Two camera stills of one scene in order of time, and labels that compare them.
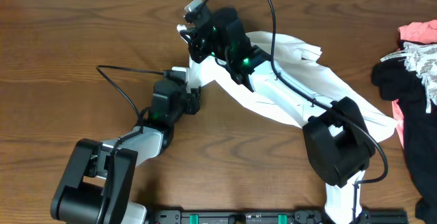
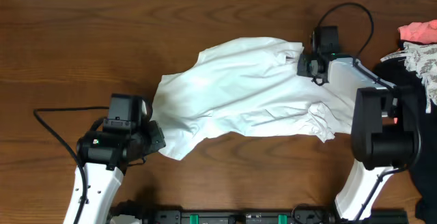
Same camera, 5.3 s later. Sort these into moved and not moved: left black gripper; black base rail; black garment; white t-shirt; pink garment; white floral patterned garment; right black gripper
Moved: right black gripper; left black gripper; white t-shirt
Not moved: white floral patterned garment; black garment; pink garment; black base rail
